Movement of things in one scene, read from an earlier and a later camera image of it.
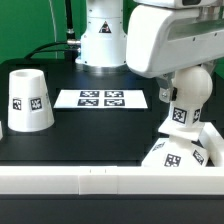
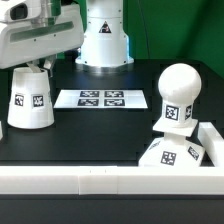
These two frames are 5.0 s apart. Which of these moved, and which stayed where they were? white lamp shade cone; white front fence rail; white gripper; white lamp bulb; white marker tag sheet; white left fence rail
Moved: white lamp bulb; white gripper
Stayed: white front fence rail; white left fence rail; white marker tag sheet; white lamp shade cone
